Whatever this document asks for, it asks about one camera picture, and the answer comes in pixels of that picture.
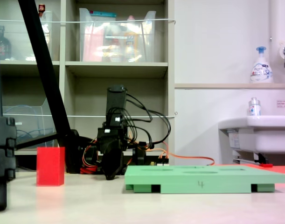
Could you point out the pink package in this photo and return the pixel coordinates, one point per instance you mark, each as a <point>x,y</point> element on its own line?
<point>93,44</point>

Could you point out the white sink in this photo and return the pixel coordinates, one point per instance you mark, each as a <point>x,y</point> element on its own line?
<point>263,135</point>

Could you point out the clear file tray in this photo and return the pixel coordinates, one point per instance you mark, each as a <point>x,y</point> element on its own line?
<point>28,126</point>

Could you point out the red square block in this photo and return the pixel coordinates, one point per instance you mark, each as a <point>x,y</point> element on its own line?
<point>50,166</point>

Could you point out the white foam soap bottle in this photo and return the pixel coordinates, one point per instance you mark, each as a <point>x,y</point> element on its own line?
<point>261,70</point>

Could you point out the teal edged box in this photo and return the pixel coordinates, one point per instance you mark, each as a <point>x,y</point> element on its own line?
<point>102,16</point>

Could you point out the black tripod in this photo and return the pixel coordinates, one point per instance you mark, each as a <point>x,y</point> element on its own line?
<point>43,70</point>

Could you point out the green board with holes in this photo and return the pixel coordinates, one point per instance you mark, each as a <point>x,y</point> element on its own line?
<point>203,178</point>

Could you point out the notched black stack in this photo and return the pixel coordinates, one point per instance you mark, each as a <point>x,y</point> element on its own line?
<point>3,149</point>

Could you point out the dark glass bottle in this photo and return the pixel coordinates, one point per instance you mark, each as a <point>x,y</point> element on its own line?
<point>3,46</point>

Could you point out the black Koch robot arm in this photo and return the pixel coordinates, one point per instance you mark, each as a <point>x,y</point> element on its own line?
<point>116,100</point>

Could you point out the clear plastic storage box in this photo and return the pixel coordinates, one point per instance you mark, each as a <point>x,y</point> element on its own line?
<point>18,44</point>

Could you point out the large clear plastic bin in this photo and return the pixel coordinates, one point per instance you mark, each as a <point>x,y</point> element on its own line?
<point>114,42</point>

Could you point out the black table clamp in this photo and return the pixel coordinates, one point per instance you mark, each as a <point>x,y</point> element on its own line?
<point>140,158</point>

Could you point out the small clear bottle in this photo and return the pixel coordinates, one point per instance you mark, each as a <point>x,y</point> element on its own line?
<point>254,108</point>

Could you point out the beige shelf unit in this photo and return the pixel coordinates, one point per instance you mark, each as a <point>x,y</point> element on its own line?
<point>116,67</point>

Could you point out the orange labelled bottle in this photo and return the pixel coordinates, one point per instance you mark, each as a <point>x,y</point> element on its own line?
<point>131,42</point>

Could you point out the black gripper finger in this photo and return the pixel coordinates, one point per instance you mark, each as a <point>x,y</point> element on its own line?
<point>112,165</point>

